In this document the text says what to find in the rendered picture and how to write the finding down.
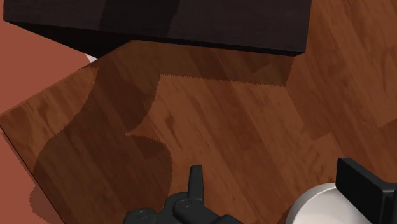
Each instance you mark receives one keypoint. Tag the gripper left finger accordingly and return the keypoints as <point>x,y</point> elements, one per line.
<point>194,204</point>

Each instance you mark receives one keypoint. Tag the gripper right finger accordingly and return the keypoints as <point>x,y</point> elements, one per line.
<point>366,189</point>

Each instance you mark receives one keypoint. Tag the white bowl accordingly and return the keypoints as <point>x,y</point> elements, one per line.
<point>322,208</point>

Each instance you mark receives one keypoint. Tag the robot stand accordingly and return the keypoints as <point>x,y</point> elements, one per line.
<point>217,21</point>

